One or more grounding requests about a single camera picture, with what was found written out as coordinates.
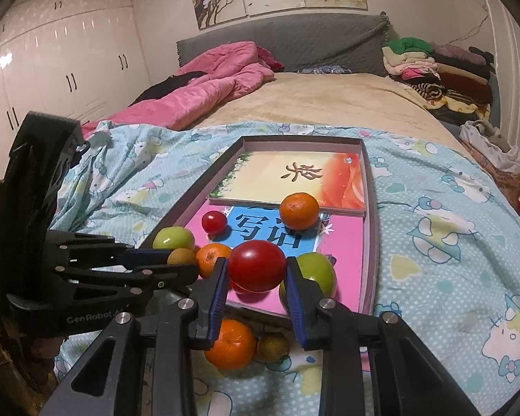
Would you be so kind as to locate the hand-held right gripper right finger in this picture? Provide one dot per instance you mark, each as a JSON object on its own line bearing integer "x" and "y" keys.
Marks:
{"x": 295, "y": 312}

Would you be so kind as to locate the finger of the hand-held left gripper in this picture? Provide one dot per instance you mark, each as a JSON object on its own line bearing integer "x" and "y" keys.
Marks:
{"x": 164, "y": 277}
{"x": 149, "y": 256}

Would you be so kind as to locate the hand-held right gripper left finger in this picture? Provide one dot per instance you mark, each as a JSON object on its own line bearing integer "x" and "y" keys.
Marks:
{"x": 216, "y": 307}

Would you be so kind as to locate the brown longan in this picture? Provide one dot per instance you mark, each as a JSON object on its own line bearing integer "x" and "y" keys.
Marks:
{"x": 272, "y": 347}
{"x": 183, "y": 256}

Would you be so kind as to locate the green jujube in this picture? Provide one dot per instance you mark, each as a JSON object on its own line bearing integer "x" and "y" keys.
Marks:
{"x": 171, "y": 237}
{"x": 316, "y": 273}

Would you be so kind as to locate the orange tangerine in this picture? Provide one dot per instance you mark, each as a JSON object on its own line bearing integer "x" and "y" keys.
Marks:
{"x": 232, "y": 346}
{"x": 210, "y": 260}

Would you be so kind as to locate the large red tomato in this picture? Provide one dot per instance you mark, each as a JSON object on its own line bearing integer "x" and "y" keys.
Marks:
{"x": 255, "y": 264}

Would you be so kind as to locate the shallow grey cardboard box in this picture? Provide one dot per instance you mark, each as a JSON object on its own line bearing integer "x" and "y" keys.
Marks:
{"x": 370, "y": 225}

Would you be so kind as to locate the small red cherry tomato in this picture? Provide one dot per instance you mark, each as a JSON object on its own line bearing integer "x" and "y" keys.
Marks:
{"x": 213, "y": 222}

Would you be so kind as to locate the pink and blue book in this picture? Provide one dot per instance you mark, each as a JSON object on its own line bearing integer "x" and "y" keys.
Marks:
{"x": 342, "y": 247}

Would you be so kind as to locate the small tangerine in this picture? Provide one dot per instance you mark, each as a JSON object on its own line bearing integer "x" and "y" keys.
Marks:
{"x": 299, "y": 211}

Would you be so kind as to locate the beige and orange book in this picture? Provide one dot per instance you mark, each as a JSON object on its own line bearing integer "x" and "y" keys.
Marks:
{"x": 264, "y": 177}

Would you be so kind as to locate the blue cartoon printed blanket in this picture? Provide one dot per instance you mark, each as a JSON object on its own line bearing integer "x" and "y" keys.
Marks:
{"x": 437, "y": 268}

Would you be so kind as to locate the pink quilt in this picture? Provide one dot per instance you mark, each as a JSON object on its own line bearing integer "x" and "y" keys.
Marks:
{"x": 190, "y": 99}

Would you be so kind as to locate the black garment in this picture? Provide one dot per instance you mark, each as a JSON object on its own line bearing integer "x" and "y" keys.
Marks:
{"x": 164, "y": 86}

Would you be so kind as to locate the white wardrobe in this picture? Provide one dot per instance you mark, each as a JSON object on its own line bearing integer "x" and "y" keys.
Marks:
{"x": 60, "y": 52}

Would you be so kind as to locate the beige bed sheet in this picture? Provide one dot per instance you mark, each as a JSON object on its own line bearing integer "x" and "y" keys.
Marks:
{"x": 329, "y": 104}

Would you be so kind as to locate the maroon cloth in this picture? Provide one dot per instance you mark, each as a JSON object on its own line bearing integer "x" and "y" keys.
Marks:
{"x": 271, "y": 58}

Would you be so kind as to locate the blue patterned cloth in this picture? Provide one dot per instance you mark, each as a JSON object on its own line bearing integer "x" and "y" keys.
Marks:
{"x": 323, "y": 69}

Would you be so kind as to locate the white ruffled cloth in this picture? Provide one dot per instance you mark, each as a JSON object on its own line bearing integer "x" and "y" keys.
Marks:
{"x": 494, "y": 147}

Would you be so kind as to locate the grey padded headboard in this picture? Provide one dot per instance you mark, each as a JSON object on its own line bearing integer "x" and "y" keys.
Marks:
{"x": 307, "y": 43}

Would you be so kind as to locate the pile of folded clothes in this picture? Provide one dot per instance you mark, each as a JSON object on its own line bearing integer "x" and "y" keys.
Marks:
{"x": 442, "y": 73}

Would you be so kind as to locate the white curtain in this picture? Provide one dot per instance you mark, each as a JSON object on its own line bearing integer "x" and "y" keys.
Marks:
{"x": 518, "y": 117}

